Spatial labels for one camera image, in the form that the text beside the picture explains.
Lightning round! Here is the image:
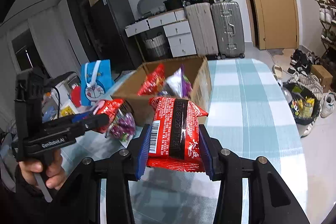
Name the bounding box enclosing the brown cardboard SF box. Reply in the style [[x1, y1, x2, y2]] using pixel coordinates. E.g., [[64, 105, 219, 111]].
[[111, 56, 212, 126]]

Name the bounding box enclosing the shoe rack with shoes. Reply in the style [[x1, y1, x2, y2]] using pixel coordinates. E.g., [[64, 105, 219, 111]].
[[315, 0, 335, 51]]

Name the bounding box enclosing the red ring snack bag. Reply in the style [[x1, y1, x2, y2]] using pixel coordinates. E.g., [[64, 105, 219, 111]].
[[137, 63, 165, 96]]

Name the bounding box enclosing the purple white snack bag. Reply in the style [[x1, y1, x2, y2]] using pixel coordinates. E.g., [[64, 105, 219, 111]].
[[162, 65, 192, 98]]

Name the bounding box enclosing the white drawer desk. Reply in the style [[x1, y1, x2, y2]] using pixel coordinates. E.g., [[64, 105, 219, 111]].
[[125, 9, 197, 57]]

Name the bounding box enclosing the beige ribbed suitcase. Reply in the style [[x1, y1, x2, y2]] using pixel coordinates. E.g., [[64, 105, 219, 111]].
[[185, 2, 219, 55]]

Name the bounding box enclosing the brown cardboard box on floor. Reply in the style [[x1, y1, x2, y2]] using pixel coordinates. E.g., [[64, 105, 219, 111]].
[[311, 65, 333, 93]]

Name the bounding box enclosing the white sneaker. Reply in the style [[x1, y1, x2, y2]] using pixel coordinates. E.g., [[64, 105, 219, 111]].
[[320, 92, 335, 118]]

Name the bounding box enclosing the red Oreo snack pack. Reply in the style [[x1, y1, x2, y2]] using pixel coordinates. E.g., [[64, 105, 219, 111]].
[[93, 98, 124, 134]]

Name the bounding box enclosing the blue Doraemon gift bag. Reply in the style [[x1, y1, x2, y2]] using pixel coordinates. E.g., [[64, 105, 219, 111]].
[[80, 60, 114, 106]]

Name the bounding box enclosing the person's left hand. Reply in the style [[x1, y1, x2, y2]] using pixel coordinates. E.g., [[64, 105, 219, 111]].
[[19, 150, 67, 190]]

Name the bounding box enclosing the dark purple candy bag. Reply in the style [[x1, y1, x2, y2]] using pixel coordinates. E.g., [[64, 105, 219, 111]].
[[106, 110, 135, 142]]

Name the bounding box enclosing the checkered teal tablecloth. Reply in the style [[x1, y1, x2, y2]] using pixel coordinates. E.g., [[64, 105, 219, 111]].
[[60, 57, 309, 224]]

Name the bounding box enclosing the black trash bag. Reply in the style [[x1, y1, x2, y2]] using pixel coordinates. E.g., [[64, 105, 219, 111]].
[[283, 82, 320, 126]]

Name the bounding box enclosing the white mug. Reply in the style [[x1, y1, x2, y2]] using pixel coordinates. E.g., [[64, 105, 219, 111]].
[[51, 81, 70, 107]]

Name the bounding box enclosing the yellow small box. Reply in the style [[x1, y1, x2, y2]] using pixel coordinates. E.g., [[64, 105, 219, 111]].
[[60, 100, 79, 117]]

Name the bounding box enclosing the grey laundry basket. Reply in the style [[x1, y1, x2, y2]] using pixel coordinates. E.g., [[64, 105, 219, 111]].
[[144, 34, 169, 59]]

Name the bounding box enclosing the silver ribbed suitcase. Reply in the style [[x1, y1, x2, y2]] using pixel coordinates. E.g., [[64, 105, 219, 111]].
[[210, 1, 245, 59]]

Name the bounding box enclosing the red snack pack black stripe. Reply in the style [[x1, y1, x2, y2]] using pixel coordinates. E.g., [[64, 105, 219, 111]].
[[147, 97, 208, 172]]

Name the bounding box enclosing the black refrigerator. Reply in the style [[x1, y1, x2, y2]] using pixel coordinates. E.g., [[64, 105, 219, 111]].
[[91, 0, 142, 72]]

